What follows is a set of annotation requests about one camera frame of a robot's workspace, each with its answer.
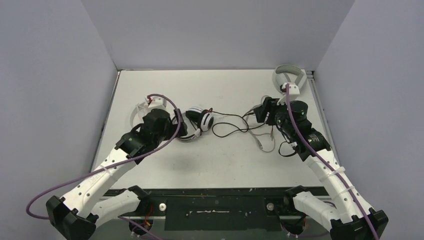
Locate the grey white over-ear headphones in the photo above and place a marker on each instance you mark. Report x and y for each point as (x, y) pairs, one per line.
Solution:
(281, 76)

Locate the aluminium rail frame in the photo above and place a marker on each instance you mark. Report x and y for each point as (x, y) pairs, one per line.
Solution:
(224, 163)

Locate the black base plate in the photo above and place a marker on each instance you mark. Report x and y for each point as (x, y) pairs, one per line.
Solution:
(219, 209)

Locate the white wired headphones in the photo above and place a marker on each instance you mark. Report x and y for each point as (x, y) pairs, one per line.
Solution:
(143, 108)

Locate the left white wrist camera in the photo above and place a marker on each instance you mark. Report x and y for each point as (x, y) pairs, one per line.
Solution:
(155, 102)

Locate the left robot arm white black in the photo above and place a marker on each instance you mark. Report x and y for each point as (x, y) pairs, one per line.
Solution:
(79, 212)

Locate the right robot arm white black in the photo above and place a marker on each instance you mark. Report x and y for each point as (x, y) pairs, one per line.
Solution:
(350, 216)

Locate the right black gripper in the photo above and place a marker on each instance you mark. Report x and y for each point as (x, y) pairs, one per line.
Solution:
(263, 110)

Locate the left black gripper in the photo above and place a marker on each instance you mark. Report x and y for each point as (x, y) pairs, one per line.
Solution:
(174, 126)

